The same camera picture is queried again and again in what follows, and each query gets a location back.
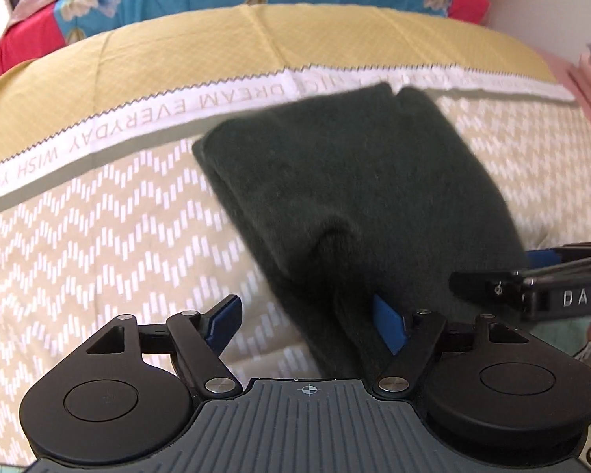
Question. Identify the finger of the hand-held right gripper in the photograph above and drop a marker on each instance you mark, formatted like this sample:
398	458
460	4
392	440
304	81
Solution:
541	257
482	288

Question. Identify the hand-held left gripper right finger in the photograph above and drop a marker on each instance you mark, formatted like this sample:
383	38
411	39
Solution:
389	324

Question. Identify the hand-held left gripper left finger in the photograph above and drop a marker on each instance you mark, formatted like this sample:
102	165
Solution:
224	321

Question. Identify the dark green knit sweater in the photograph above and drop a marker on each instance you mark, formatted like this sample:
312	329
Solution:
354	172

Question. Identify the green cutting mat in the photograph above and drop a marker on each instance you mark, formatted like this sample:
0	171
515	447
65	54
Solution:
581	327

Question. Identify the yellow patterned blanket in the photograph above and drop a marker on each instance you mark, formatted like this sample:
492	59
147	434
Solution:
103	236

